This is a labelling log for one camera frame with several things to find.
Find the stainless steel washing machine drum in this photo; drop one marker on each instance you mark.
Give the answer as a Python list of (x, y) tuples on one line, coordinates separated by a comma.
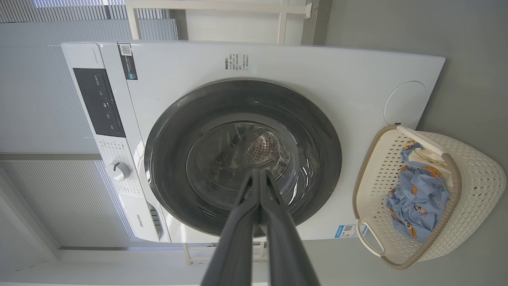
[(264, 147)]

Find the cream cartoon print garment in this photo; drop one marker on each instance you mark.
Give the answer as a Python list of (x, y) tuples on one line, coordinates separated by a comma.
[(426, 157)]

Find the white metal frame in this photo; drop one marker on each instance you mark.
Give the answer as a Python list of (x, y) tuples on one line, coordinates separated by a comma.
[(282, 24)]

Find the blue cartoon print garment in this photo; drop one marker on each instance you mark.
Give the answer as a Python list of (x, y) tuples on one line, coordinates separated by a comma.
[(416, 198)]

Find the round white filter cover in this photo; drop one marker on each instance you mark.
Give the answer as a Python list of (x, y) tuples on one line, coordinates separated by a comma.
[(405, 103)]

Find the blue energy label sticker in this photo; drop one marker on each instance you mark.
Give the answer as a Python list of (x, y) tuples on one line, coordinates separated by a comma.
[(347, 231)]

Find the cream perforated laundry basket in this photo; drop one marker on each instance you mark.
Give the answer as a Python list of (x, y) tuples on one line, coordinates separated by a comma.
[(476, 178)]

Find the white front-load washing machine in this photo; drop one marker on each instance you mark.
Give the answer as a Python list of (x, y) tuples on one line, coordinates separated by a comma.
[(357, 79)]

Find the black washing machine display panel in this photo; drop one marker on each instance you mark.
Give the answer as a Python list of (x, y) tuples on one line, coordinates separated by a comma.
[(99, 103)]

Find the black washing machine door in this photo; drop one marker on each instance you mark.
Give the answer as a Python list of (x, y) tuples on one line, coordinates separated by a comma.
[(174, 159)]

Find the white washing machine control knob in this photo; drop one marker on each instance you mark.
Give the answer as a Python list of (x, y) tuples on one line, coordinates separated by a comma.
[(118, 171)]

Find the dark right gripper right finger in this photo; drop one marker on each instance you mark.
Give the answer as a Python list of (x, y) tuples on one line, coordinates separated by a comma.
[(289, 258)]

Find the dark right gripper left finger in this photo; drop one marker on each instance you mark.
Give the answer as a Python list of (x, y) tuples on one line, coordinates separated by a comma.
[(234, 254)]

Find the black QR code sticker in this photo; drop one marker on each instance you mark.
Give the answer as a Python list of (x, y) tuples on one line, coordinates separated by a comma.
[(127, 63)]

